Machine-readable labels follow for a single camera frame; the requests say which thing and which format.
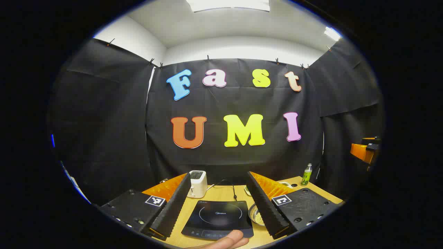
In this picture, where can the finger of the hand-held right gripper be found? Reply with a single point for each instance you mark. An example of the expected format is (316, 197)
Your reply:
(371, 139)
(360, 151)

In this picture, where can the white toaster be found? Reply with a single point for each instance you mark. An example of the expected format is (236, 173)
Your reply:
(199, 185)

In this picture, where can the black backdrop cloth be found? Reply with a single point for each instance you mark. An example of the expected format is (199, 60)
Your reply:
(104, 138)

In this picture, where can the stainless steel pot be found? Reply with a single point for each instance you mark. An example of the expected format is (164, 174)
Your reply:
(256, 216)

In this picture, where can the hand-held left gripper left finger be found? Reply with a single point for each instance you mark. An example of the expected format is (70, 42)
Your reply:
(173, 207)

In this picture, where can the large ceiling light panel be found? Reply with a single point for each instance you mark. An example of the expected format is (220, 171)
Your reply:
(228, 5)

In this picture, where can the black induction cooktop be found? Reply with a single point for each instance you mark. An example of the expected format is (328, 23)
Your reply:
(218, 216)

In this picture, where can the small ceiling light panel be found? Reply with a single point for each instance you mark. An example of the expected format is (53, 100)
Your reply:
(332, 34)

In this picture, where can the green label drink bottle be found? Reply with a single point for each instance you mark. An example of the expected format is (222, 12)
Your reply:
(306, 176)

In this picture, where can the white divided tray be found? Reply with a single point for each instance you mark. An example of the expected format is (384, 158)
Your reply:
(286, 184)

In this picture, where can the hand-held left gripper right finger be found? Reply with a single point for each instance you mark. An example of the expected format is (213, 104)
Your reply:
(264, 207)

